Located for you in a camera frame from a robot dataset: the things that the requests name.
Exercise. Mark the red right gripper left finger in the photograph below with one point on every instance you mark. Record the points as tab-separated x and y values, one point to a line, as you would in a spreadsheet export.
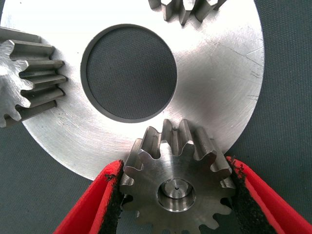
97	200

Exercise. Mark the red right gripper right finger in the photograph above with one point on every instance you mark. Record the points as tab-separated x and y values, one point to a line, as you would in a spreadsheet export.
263	209

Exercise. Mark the large steel gear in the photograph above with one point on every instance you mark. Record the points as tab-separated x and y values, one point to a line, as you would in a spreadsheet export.
175	175

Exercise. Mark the small steel gear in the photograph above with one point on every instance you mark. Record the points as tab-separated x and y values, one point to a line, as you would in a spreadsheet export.
24	73
187	12

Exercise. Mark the dark grey table cloth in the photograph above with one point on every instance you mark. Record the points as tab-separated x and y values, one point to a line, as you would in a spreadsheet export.
129	73

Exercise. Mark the round metal plate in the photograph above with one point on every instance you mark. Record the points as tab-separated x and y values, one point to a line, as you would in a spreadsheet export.
207	73

